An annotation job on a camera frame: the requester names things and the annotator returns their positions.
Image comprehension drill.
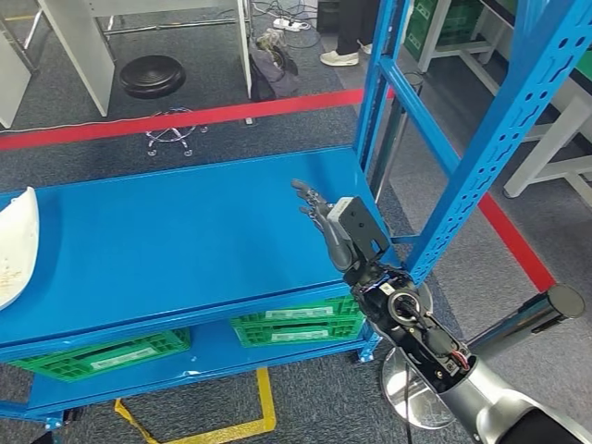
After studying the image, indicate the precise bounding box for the white workbench green top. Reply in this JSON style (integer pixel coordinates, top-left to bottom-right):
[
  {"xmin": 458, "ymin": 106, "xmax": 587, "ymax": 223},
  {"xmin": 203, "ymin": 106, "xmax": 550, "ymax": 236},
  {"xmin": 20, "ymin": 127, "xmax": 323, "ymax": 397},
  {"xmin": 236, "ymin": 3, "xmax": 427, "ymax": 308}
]
[{"xmin": 418, "ymin": 0, "xmax": 592, "ymax": 210}]

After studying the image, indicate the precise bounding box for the long red barrier belt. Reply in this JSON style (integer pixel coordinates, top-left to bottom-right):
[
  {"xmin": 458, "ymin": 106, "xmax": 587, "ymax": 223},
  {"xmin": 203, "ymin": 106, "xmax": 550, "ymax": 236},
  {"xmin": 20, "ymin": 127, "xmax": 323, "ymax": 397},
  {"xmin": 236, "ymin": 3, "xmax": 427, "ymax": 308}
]
[{"xmin": 0, "ymin": 88, "xmax": 396, "ymax": 153}]

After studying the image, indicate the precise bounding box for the short red barrier belt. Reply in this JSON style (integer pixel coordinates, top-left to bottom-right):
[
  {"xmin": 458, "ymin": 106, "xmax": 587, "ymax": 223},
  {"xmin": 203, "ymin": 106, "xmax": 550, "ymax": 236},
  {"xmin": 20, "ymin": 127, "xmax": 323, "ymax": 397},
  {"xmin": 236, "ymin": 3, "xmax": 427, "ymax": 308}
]
[{"xmin": 478, "ymin": 192, "xmax": 559, "ymax": 294}]

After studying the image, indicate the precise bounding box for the white desk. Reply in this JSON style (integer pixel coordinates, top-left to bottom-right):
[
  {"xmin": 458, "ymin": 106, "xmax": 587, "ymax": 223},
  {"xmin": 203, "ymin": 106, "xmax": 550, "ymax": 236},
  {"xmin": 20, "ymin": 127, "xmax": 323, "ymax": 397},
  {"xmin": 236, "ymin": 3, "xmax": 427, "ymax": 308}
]
[{"xmin": 0, "ymin": 0, "xmax": 253, "ymax": 130}]

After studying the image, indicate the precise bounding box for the green plastic crate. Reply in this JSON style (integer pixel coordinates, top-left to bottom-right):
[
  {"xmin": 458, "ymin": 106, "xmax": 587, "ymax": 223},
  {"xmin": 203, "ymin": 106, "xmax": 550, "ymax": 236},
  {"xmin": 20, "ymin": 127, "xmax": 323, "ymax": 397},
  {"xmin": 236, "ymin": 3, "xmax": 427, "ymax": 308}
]
[
  {"xmin": 230, "ymin": 295, "xmax": 364, "ymax": 326},
  {"xmin": 404, "ymin": 0, "xmax": 485, "ymax": 61},
  {"xmin": 233, "ymin": 319, "xmax": 367, "ymax": 350},
  {"xmin": 9, "ymin": 327, "xmax": 191, "ymax": 384}
]

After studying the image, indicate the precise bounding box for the blue metal shelf rack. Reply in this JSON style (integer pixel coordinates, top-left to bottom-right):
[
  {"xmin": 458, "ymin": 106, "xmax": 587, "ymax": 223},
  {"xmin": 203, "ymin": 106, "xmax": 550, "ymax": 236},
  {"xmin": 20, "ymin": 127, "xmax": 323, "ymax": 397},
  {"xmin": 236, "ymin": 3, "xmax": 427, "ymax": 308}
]
[{"xmin": 0, "ymin": 0, "xmax": 592, "ymax": 430}]

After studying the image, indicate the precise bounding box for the chrome stanchion post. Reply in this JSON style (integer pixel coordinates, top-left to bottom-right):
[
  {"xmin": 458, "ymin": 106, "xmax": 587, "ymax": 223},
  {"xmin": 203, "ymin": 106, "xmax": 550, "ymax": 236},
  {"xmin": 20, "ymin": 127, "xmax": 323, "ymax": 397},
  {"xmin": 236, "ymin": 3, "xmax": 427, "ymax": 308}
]
[
  {"xmin": 369, "ymin": 72, "xmax": 424, "ymax": 204},
  {"xmin": 380, "ymin": 283, "xmax": 587, "ymax": 430}
]

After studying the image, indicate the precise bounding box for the black bag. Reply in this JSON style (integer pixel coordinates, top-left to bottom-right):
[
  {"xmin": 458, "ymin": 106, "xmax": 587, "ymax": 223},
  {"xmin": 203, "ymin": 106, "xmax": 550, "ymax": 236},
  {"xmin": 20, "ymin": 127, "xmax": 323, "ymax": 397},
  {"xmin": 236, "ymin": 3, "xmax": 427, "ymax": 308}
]
[{"xmin": 248, "ymin": 27, "xmax": 301, "ymax": 103}]

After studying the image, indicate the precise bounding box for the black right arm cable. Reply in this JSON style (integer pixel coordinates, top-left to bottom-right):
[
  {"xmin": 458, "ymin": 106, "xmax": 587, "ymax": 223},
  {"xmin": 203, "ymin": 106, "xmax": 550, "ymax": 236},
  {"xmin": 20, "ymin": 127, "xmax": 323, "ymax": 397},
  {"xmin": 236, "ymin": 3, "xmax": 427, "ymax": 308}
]
[{"xmin": 403, "ymin": 361, "xmax": 413, "ymax": 444}]

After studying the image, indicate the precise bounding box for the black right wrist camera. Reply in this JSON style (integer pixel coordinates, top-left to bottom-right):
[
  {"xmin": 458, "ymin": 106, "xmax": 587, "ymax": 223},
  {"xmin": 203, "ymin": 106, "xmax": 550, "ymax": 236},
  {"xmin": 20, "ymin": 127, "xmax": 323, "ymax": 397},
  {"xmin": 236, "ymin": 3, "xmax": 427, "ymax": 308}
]
[{"xmin": 328, "ymin": 195, "xmax": 390, "ymax": 262}]

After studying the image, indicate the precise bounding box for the person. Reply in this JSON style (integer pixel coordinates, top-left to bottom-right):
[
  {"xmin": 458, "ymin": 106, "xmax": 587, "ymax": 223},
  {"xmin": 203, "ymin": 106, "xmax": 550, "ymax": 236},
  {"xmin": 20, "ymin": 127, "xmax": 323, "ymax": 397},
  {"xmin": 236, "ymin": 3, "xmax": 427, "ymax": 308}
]
[{"xmin": 319, "ymin": 0, "xmax": 381, "ymax": 68}]

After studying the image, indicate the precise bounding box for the white plastic shell part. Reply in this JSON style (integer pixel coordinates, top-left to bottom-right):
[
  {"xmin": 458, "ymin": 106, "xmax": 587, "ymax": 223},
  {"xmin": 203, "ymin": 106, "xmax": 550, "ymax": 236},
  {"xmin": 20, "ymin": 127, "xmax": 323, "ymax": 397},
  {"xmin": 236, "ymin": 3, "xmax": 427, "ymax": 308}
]
[{"xmin": 0, "ymin": 186, "xmax": 41, "ymax": 313}]

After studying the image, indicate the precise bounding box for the white floor cable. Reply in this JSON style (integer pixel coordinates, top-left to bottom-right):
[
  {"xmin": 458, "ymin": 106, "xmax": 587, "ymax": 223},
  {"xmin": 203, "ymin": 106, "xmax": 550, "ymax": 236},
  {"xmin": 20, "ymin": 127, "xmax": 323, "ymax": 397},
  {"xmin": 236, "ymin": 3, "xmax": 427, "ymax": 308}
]
[{"xmin": 0, "ymin": 112, "xmax": 153, "ymax": 133}]

